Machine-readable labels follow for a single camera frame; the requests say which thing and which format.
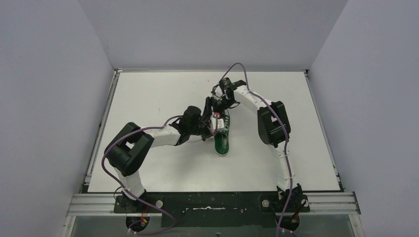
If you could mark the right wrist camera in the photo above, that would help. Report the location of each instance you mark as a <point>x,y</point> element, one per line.
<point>225,83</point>

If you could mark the green canvas sneaker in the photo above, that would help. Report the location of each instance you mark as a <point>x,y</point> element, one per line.
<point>221,139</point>

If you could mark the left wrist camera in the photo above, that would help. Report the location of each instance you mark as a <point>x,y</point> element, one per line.
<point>217,123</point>

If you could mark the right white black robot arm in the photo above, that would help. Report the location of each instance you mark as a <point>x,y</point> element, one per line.
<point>273,130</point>

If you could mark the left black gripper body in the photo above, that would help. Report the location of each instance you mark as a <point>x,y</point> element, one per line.
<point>202,129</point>

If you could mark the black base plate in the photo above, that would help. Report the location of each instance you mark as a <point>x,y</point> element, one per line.
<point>227,209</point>

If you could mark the aluminium front rail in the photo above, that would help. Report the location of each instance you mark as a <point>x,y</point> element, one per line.
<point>320,204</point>

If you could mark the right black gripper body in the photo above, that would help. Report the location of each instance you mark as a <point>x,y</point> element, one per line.
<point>215,104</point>

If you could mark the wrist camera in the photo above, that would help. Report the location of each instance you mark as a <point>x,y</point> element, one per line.
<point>225,83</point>
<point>217,123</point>

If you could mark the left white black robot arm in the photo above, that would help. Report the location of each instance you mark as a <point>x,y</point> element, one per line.
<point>129,148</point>

